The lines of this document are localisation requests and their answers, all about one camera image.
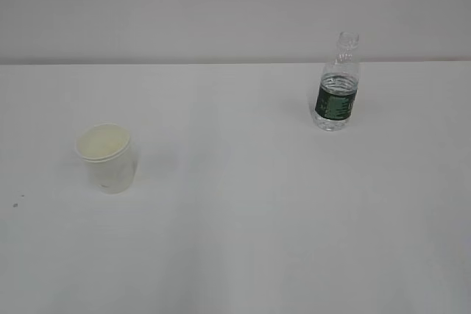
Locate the clear green-label water bottle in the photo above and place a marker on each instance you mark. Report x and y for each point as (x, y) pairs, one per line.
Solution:
(338, 86)

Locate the white paper cup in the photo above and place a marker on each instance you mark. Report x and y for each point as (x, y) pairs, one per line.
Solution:
(108, 156)

